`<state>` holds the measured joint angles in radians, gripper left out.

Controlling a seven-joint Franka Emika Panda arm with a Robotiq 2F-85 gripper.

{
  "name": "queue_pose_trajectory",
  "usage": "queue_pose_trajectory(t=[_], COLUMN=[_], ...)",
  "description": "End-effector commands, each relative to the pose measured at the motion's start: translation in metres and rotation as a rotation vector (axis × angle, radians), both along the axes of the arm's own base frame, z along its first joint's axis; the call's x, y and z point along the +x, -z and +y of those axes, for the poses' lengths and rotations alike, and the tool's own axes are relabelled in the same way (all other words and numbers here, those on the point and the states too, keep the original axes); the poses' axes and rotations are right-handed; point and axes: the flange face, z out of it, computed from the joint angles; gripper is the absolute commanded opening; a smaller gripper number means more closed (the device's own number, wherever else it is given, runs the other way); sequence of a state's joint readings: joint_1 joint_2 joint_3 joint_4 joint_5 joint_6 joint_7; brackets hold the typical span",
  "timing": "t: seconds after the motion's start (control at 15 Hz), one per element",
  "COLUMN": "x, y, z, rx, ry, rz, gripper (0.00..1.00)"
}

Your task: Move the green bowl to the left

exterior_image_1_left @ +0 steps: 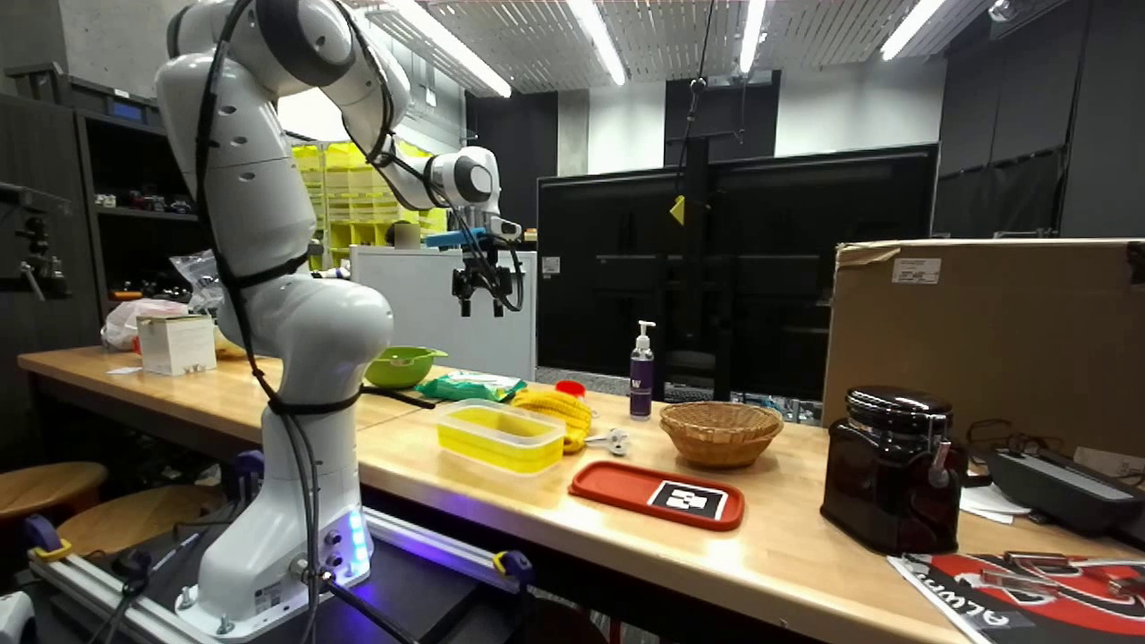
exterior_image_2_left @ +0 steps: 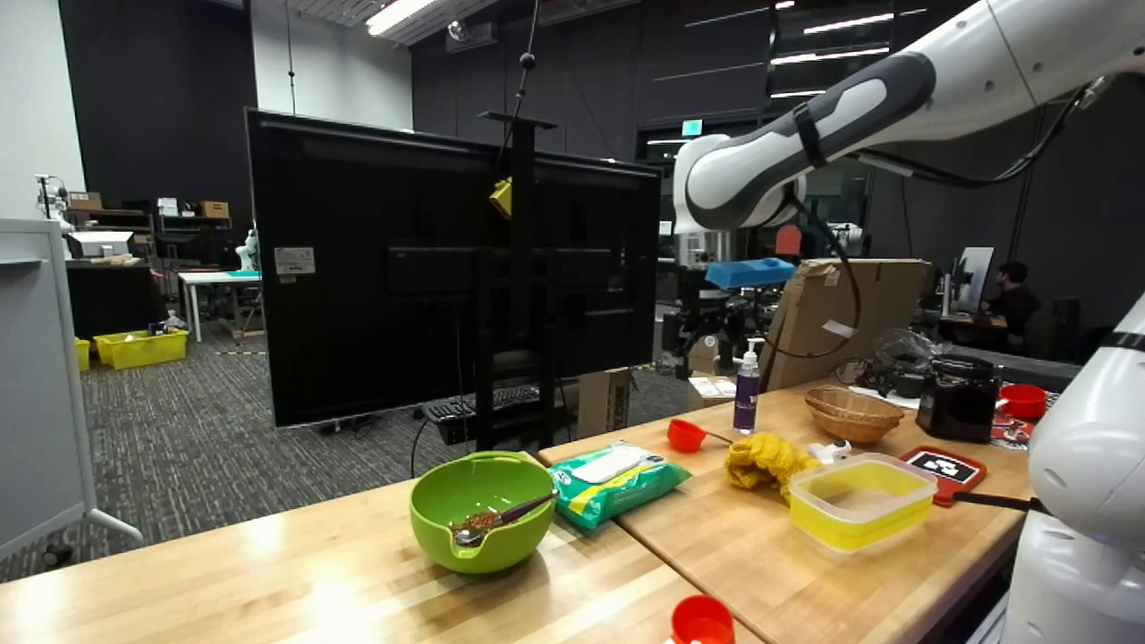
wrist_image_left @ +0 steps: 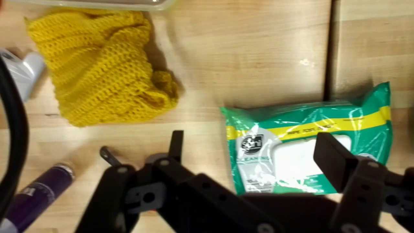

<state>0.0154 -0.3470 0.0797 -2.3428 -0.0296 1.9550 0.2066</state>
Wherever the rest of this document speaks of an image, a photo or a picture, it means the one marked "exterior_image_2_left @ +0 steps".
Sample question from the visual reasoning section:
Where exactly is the woven wicker basket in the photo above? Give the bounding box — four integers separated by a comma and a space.
803, 382, 908, 453

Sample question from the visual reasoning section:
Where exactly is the green plastic bowl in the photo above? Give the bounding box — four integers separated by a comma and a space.
408, 448, 560, 581

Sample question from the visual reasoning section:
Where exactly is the yellow toy fruit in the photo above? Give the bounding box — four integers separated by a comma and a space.
723, 431, 823, 497

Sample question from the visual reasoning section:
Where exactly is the white cabinet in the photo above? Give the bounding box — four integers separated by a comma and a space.
0, 216, 148, 567

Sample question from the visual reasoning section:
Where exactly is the red round container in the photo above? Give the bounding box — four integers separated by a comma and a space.
998, 379, 1053, 425

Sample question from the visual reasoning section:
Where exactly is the yellow floor bin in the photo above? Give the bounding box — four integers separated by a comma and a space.
91, 325, 195, 374

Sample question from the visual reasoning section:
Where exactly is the ceiling light strip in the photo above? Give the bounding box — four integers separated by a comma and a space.
363, 0, 440, 39

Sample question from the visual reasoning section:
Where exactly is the large cardboard box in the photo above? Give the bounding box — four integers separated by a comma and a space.
762, 253, 935, 394

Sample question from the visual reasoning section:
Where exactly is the red tray with tag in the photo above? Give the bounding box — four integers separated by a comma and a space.
902, 443, 990, 509

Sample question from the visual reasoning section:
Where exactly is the thin black table cable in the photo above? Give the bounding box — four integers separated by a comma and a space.
950, 489, 1053, 520

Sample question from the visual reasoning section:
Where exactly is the seated person in black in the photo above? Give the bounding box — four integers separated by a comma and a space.
984, 259, 1046, 350

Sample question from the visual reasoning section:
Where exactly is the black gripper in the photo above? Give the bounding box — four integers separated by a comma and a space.
699, 288, 784, 350

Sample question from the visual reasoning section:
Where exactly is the white background table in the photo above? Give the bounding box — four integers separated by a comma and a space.
174, 265, 270, 348

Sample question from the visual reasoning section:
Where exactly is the purple hand sanitizer bottle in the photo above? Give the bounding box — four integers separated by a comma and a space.
731, 338, 766, 438

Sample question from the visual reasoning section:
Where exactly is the red measuring cup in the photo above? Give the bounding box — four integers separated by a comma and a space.
663, 414, 735, 457
669, 593, 741, 644

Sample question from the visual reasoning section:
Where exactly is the large black screen panel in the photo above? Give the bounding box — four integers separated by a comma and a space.
245, 109, 665, 432

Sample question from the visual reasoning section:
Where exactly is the black camera stand pole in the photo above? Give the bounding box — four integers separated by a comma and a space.
468, 0, 561, 456

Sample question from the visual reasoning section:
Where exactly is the green wet wipes packet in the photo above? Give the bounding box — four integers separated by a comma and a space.
546, 439, 693, 538

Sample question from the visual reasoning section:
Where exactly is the clear yellow tinted container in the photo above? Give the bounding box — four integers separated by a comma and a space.
784, 453, 940, 559

